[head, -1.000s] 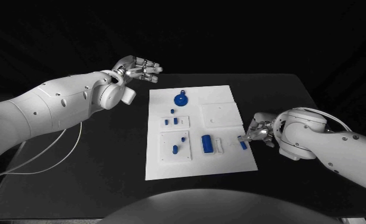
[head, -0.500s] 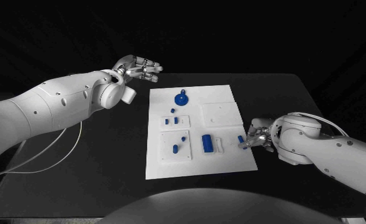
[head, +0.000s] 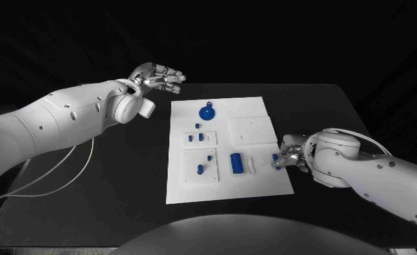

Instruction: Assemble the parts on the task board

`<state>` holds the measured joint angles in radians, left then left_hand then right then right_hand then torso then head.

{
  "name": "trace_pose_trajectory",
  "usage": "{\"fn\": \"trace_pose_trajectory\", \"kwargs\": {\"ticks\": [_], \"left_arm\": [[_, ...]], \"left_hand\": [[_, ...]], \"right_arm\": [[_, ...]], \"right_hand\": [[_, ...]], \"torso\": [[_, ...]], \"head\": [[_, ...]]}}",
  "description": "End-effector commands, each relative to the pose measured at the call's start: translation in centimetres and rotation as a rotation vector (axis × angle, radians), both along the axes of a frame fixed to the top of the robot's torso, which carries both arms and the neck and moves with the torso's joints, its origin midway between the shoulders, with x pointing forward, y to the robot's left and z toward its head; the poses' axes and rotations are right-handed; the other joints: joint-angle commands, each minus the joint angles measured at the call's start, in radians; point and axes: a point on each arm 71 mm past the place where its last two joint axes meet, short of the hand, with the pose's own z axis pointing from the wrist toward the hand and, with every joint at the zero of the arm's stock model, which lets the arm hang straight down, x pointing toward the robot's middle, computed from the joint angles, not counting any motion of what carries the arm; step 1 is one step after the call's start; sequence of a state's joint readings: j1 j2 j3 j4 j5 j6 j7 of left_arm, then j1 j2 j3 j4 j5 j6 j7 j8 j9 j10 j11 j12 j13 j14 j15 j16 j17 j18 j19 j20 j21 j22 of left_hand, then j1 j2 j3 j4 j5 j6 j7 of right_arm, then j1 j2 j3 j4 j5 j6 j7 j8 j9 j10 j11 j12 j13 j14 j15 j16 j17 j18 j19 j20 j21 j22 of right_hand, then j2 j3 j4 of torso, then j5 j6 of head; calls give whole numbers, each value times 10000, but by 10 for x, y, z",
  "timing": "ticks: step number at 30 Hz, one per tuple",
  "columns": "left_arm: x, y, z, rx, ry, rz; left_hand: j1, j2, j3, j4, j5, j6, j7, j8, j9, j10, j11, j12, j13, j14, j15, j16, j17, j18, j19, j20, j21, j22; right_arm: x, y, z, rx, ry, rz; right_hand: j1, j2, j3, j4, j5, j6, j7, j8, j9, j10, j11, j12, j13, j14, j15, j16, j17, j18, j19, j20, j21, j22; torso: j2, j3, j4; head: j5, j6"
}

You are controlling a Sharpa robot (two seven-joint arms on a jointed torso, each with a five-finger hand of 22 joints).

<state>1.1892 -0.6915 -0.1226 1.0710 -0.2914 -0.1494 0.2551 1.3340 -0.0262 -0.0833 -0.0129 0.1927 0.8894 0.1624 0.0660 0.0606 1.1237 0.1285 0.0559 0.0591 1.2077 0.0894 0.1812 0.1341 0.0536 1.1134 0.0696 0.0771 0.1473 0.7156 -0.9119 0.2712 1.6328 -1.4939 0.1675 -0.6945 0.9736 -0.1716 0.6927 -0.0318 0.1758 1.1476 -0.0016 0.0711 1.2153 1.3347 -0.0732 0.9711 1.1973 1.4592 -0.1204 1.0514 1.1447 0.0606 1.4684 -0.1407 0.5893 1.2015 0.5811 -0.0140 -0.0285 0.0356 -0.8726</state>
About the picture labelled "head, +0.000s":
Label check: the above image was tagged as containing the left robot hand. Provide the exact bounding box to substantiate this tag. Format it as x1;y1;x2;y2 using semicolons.
128;61;185;95

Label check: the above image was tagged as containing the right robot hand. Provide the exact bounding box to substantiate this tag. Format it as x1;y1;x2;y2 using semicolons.
269;143;310;173

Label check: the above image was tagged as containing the white task board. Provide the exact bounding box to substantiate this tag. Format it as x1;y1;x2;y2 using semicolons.
164;96;295;205

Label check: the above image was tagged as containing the large blue cylinder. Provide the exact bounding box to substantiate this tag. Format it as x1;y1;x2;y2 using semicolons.
229;153;245;175

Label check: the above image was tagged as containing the blue gear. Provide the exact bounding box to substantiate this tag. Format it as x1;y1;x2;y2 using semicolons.
197;101;216;121

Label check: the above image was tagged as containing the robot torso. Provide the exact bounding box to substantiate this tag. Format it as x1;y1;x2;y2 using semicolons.
108;213;392;255

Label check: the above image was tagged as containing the white cable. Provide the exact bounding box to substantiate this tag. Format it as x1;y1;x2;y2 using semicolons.
321;127;393;157
0;145;77;199
0;137;95;198

